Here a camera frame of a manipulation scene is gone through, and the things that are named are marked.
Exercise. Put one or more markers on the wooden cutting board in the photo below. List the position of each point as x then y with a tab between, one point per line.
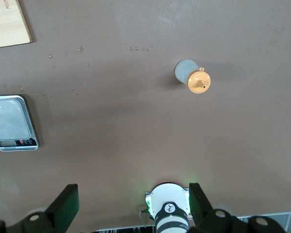
12	26

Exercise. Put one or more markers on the translucent sauce bottle orange cap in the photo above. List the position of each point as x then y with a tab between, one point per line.
198	82

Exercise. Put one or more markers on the silver digital kitchen scale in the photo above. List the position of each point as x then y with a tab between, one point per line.
9	119

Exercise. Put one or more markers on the brown table mat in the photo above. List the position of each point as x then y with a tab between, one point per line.
135	121

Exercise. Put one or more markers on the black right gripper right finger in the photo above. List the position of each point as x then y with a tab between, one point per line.
203	213

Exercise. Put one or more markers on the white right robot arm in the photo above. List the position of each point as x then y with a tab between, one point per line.
169	194

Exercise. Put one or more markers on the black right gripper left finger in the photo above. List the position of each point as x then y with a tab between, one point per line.
58	213

